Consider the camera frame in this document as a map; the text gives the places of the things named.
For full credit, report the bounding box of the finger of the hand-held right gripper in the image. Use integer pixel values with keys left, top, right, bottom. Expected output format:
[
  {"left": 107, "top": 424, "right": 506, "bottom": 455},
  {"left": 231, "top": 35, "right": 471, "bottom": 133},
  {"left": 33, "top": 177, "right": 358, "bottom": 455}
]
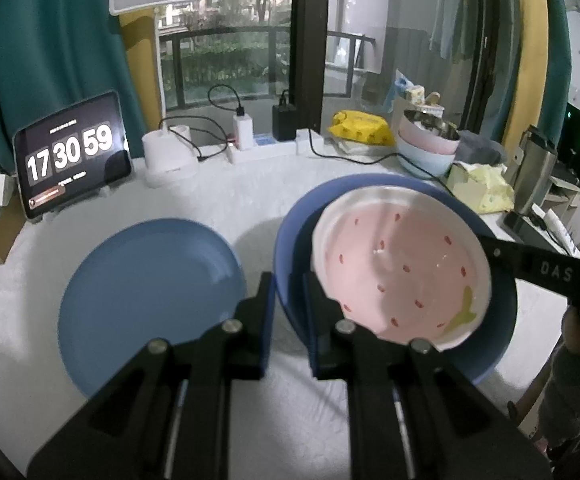
[{"left": 475, "top": 232, "right": 580, "bottom": 306}]

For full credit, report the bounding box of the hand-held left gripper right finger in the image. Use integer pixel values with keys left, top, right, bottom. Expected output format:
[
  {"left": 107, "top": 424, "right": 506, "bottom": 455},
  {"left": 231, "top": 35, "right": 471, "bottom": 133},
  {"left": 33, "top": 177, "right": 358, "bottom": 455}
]
[{"left": 302, "top": 271, "right": 553, "bottom": 480}]

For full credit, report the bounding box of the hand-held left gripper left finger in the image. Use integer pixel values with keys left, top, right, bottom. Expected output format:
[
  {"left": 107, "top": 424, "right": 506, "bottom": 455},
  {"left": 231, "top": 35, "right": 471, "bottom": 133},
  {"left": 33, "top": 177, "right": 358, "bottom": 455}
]
[{"left": 26, "top": 271, "right": 276, "bottom": 480}]

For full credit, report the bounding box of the large blue bowl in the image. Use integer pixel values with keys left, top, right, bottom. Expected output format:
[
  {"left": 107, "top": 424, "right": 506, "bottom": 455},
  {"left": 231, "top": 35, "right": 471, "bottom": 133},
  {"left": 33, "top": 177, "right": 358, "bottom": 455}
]
[{"left": 274, "top": 174, "right": 518, "bottom": 386}]

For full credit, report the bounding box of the blue plate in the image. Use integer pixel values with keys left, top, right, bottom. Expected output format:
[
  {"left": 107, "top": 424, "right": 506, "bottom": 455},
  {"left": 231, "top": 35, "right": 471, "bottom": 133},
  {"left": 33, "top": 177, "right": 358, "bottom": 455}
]
[{"left": 59, "top": 217, "right": 247, "bottom": 398}]

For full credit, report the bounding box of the pink strawberry print bowl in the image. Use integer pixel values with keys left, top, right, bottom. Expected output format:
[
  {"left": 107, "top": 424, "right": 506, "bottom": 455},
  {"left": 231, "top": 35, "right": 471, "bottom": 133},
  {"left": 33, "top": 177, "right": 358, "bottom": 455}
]
[{"left": 311, "top": 186, "right": 492, "bottom": 351}]

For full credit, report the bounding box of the person's right hand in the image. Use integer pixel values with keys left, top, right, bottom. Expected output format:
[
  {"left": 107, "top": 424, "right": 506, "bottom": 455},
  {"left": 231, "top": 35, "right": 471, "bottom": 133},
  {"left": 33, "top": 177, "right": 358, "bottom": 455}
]
[{"left": 561, "top": 307, "right": 580, "bottom": 357}]

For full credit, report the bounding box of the steel thermos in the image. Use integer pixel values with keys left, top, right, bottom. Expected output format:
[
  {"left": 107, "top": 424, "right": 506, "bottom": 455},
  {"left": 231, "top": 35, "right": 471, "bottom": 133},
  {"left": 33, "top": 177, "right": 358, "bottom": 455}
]
[{"left": 512, "top": 125, "right": 558, "bottom": 216}]

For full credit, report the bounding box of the grey cloth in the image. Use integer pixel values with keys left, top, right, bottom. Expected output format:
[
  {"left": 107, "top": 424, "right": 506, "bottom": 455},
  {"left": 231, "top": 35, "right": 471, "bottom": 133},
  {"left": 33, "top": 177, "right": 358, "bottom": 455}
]
[{"left": 456, "top": 130, "right": 506, "bottom": 166}]

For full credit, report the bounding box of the small pink bowl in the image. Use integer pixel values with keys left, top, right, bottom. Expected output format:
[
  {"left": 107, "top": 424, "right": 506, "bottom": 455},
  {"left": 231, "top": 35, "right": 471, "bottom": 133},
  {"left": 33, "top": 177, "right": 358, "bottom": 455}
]
[{"left": 397, "top": 117, "right": 461, "bottom": 156}]

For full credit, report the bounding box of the white power strip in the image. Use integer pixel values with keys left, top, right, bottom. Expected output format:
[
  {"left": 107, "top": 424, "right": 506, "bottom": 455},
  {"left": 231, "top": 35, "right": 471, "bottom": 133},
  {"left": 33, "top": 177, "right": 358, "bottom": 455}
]
[{"left": 227, "top": 130, "right": 316, "bottom": 163}]

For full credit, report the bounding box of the white charger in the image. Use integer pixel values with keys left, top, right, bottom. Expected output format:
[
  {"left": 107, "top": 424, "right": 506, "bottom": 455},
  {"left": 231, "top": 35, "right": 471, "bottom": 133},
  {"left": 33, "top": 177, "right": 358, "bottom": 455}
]
[{"left": 233, "top": 105, "right": 255, "bottom": 150}]

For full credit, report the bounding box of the yellow curtain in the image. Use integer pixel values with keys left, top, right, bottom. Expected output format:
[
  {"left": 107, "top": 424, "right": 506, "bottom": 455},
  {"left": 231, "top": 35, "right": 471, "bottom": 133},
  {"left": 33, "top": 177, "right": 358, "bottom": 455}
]
[
  {"left": 115, "top": 0, "right": 166, "bottom": 128},
  {"left": 502, "top": 0, "right": 571, "bottom": 161}
]

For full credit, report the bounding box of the black charger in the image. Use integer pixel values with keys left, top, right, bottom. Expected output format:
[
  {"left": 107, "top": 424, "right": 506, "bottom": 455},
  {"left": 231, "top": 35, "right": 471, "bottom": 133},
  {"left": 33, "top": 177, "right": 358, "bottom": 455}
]
[{"left": 271, "top": 91, "right": 297, "bottom": 142}]

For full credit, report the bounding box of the yellow packet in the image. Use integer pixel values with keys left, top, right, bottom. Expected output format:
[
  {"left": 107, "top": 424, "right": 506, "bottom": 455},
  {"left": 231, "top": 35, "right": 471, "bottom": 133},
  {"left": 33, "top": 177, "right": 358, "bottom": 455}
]
[{"left": 329, "top": 110, "right": 396, "bottom": 147}]

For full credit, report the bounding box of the blue white snack packet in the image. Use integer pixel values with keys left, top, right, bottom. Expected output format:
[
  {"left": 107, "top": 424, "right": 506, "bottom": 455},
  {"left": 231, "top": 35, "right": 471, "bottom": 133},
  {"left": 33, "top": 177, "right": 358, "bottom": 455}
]
[{"left": 385, "top": 70, "right": 443, "bottom": 113}]

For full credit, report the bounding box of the teal curtain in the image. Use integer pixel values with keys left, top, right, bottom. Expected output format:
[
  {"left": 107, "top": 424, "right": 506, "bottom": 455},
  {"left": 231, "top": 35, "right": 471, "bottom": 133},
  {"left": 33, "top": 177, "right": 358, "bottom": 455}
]
[
  {"left": 542, "top": 0, "right": 573, "bottom": 121},
  {"left": 0, "top": 0, "right": 146, "bottom": 181}
]

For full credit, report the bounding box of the tablet showing clock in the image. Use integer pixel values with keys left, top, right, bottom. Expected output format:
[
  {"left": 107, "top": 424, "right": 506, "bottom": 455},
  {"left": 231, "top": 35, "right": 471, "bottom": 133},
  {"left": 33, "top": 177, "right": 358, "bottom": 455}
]
[{"left": 12, "top": 91, "right": 133, "bottom": 221}]

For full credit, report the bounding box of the balcony railing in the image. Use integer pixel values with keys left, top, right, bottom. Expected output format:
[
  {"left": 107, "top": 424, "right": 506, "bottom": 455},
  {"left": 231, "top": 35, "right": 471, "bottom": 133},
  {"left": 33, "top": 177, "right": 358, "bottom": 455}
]
[{"left": 160, "top": 25, "right": 376, "bottom": 111}]

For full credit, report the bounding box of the black cable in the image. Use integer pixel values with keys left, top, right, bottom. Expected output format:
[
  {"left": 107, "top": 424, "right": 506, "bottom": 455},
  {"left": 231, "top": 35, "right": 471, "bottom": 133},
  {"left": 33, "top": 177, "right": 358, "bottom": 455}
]
[{"left": 159, "top": 84, "right": 246, "bottom": 161}]

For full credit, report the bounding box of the dark window frame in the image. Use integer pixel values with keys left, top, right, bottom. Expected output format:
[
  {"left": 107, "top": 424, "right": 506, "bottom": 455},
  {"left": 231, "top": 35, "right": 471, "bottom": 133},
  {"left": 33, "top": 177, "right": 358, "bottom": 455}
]
[{"left": 290, "top": 0, "right": 516, "bottom": 136}]

